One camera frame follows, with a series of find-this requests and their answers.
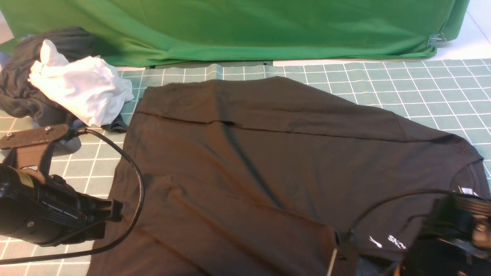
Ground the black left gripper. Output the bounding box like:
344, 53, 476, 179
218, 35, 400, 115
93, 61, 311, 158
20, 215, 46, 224
0, 164, 123, 246

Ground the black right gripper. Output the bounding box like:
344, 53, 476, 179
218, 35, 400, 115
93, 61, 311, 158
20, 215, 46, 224
399, 194, 491, 276

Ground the dark gray long-sleeved shirt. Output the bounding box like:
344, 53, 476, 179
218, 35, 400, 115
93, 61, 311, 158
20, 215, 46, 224
87, 77, 490, 276

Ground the blue crumpled garment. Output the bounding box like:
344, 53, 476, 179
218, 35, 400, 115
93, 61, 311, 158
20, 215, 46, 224
1, 52, 128, 133

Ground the white crumpled garment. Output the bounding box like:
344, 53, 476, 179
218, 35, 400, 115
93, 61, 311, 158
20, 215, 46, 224
28, 39, 134, 127

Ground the green checkered table mat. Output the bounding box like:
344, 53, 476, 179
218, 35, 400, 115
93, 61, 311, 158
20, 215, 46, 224
0, 58, 491, 276

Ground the green backdrop cloth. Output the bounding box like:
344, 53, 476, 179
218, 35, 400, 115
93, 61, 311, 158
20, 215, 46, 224
1, 0, 469, 67

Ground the metal binder clip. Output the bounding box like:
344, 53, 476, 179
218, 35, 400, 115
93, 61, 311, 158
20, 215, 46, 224
426, 33, 447, 48

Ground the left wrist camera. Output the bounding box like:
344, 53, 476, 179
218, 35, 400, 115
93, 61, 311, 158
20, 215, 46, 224
0, 124, 81, 174

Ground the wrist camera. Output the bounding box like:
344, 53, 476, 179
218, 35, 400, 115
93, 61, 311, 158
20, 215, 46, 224
327, 230, 360, 276
0, 124, 81, 174

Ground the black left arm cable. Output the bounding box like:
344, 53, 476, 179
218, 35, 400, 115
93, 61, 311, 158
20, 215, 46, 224
0, 128, 145, 266

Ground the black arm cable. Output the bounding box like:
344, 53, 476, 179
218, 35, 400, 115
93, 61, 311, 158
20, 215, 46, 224
0, 128, 145, 266
347, 189, 466, 234

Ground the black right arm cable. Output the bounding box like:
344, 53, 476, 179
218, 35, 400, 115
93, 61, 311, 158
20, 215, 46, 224
347, 189, 466, 234

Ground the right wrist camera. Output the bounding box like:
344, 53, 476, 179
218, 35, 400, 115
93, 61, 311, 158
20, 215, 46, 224
327, 230, 360, 276

